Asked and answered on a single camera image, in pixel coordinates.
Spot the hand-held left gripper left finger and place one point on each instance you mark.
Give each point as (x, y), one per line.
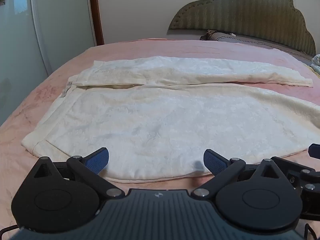
(96, 161)

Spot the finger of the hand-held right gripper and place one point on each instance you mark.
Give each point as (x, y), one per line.
(307, 177)
(315, 151)

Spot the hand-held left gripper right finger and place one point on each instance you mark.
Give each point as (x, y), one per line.
(213, 161)

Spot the white fleece pants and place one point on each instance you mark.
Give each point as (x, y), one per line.
(160, 120)

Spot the pink bed blanket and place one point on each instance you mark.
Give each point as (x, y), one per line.
(37, 100)

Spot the grey striped pillow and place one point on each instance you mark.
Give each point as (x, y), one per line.
(250, 40)

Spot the white wardrobe with flower decals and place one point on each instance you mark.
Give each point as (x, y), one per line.
(62, 17)

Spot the olive padded headboard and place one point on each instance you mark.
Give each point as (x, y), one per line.
(237, 12)

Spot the brown wooden door frame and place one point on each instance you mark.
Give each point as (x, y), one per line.
(96, 12)

